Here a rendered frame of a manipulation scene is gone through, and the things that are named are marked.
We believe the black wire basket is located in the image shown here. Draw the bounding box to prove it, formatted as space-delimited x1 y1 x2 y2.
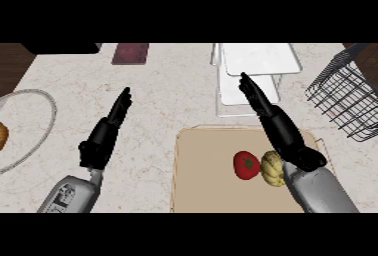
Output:
304 43 378 143

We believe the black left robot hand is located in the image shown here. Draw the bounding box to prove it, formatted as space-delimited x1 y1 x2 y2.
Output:
77 86 135 171

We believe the brown bread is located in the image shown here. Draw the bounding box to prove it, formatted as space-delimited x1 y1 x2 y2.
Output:
0 121 11 151

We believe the white round plate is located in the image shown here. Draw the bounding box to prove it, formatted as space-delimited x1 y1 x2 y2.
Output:
0 88 59 175

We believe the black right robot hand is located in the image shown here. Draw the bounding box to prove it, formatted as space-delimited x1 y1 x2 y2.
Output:
238 71 328 173

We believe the beige tray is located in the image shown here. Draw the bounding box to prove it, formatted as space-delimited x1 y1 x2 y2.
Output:
170 124 337 214

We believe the dark red block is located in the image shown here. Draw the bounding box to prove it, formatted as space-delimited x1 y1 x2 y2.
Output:
111 43 151 66

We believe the red tomato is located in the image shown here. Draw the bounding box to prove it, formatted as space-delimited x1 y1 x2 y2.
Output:
232 150 262 181

